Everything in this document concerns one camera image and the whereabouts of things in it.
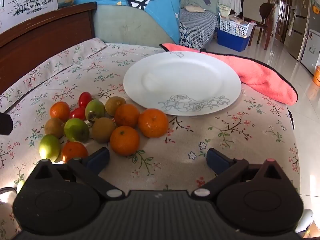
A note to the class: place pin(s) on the pale green fruit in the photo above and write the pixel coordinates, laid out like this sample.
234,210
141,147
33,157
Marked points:
20,185

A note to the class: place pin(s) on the beige cushion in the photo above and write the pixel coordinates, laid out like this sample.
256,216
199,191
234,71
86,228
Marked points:
195,8

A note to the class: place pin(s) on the brown wooden door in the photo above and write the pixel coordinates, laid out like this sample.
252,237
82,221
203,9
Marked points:
285,10

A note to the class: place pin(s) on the dark wooden chair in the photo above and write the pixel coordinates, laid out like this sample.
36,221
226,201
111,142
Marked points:
266,10

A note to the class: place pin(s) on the white perforated basket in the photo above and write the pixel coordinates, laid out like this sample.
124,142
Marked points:
232,28

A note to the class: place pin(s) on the pale green sofa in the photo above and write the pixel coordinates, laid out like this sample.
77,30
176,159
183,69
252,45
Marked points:
125,27

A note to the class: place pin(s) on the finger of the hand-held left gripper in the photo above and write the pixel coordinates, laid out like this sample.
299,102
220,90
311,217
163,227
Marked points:
5,123

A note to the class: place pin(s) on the green jujube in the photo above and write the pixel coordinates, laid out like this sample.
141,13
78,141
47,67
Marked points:
76,129
49,147
95,110

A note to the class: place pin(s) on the printed cloth cover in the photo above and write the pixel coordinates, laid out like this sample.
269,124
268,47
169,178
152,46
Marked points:
315,2

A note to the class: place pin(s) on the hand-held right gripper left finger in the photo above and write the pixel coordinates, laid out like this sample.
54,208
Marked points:
97,160

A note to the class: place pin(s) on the pale green pillow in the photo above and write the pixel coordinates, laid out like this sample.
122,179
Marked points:
212,5

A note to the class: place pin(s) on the blue white patterned sofa cover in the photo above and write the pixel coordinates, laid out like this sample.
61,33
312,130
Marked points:
197,25

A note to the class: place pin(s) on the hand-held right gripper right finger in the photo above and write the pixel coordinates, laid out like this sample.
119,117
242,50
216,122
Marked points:
217,160

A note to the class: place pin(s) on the silver refrigerator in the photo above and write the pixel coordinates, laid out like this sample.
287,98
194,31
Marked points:
300,30

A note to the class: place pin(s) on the red cherry tomato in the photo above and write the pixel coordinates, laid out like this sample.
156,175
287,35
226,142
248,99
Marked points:
85,98
78,113

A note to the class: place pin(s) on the orange smiley cup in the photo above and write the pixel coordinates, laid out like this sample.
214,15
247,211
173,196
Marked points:
317,76

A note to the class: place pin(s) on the white floral plate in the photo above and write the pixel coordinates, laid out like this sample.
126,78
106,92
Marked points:
182,80

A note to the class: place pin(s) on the white chest freezer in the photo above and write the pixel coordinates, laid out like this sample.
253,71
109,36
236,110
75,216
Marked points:
311,52

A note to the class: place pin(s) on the floral tablecloth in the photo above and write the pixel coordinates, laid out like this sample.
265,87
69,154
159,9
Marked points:
225,135

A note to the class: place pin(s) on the pink towel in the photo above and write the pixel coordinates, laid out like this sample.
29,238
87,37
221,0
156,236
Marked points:
262,75

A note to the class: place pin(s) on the brown kiwi fruit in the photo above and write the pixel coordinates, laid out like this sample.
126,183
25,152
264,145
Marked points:
115,105
53,127
103,129

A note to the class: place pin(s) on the white rounded object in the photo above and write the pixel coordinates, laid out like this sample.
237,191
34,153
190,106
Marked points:
306,220

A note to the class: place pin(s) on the blue storage bin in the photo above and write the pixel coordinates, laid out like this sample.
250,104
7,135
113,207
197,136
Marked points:
230,42

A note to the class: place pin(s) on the yellow green snack bag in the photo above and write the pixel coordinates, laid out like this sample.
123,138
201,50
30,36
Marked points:
225,10

